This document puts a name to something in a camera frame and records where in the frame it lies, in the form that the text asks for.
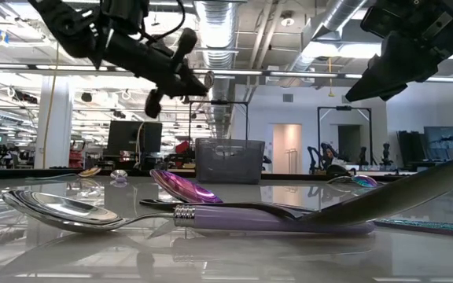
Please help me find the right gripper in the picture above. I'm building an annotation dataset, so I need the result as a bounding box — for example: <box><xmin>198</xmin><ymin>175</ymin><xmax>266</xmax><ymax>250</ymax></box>
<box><xmin>344</xmin><ymin>0</ymin><xmax>453</xmax><ymax>103</ymax></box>

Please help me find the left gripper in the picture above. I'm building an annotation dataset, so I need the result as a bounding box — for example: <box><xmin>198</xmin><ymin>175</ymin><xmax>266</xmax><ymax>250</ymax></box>
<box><xmin>92</xmin><ymin>0</ymin><xmax>209</xmax><ymax>119</ymax></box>

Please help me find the silver spoon lilac handle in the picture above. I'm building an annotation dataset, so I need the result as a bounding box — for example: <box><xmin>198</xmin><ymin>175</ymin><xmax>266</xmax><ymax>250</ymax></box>
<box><xmin>2</xmin><ymin>189</ymin><xmax>376</xmax><ymax>237</ymax></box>
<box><xmin>109</xmin><ymin>168</ymin><xmax>129</xmax><ymax>185</ymax></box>

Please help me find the black metal cutlery piece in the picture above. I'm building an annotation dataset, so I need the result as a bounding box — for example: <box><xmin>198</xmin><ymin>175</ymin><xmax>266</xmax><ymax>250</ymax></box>
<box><xmin>139</xmin><ymin>152</ymin><xmax>453</xmax><ymax>228</ymax></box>

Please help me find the copper spoon teal handle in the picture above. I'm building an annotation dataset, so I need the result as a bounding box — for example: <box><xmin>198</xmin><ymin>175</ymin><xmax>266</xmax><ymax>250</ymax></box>
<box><xmin>24</xmin><ymin>166</ymin><xmax>102</xmax><ymax>182</ymax></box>

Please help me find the black upright panel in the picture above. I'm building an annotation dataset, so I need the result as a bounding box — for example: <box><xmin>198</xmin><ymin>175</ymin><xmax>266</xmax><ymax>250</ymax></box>
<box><xmin>397</xmin><ymin>130</ymin><xmax>426</xmax><ymax>168</ymax></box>

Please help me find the black computer monitor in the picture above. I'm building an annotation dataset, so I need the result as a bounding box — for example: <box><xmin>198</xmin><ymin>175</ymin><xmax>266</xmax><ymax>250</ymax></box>
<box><xmin>106</xmin><ymin>120</ymin><xmax>164</xmax><ymax>158</ymax></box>

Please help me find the dark computer monitor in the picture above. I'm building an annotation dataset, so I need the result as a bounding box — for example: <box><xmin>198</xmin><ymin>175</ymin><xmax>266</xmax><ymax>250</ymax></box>
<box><xmin>423</xmin><ymin>125</ymin><xmax>453</xmax><ymax>160</ymax></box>

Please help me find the ceiling light strip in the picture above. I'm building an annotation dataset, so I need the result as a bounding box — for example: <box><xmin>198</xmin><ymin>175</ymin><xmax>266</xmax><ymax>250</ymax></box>
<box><xmin>269</xmin><ymin>70</ymin><xmax>453</xmax><ymax>84</ymax></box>

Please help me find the gray plastic cutlery caddy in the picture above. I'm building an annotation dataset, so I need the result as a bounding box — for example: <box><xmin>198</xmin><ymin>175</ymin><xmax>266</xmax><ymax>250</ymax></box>
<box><xmin>194</xmin><ymin>138</ymin><xmax>266</xmax><ymax>185</ymax></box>

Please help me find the pale doorway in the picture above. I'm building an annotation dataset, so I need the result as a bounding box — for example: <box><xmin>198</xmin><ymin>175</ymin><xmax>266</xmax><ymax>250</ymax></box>
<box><xmin>272</xmin><ymin>123</ymin><xmax>304</xmax><ymax>175</ymax></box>

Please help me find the white support column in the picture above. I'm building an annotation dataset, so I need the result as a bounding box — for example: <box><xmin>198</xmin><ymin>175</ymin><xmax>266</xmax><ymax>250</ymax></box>
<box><xmin>33</xmin><ymin>76</ymin><xmax>73</xmax><ymax>170</ymax></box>

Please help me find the black metal stand frame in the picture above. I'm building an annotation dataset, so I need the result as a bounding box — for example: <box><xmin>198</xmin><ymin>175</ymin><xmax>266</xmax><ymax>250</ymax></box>
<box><xmin>316</xmin><ymin>105</ymin><xmax>373</xmax><ymax>174</ymax></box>

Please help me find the silver spiral air duct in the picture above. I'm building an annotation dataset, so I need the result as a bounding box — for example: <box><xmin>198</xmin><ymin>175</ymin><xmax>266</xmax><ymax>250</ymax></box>
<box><xmin>193</xmin><ymin>0</ymin><xmax>238</xmax><ymax>138</ymax></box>
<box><xmin>291</xmin><ymin>0</ymin><xmax>369</xmax><ymax>76</ymax></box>

